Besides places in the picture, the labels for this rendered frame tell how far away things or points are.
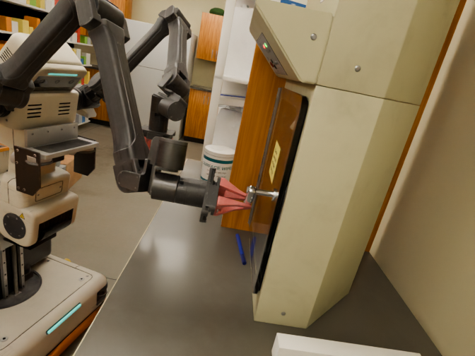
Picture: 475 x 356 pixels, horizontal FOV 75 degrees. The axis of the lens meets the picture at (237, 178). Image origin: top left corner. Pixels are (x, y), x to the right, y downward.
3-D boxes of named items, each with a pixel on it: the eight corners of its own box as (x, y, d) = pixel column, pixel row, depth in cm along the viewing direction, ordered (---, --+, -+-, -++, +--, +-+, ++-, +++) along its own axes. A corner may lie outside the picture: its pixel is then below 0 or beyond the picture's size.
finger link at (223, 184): (256, 183, 63) (211, 174, 62) (252, 216, 60) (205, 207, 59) (249, 195, 69) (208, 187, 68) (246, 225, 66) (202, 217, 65)
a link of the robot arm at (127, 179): (143, 184, 71) (116, 185, 63) (153, 135, 70) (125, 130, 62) (187, 197, 67) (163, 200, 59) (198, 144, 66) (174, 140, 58)
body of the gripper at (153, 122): (171, 140, 95) (174, 116, 92) (138, 134, 94) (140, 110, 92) (175, 136, 101) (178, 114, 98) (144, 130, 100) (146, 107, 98)
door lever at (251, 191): (264, 215, 66) (266, 203, 67) (275, 198, 58) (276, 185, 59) (239, 210, 66) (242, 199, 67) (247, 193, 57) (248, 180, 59)
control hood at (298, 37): (286, 78, 78) (296, 35, 75) (316, 85, 47) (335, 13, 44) (241, 69, 77) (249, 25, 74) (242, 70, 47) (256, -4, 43)
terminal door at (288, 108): (251, 225, 91) (283, 86, 78) (256, 298, 62) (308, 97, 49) (249, 225, 91) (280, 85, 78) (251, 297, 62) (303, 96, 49)
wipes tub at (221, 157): (230, 179, 139) (236, 147, 134) (229, 190, 127) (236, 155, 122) (201, 174, 138) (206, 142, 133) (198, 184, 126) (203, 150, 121)
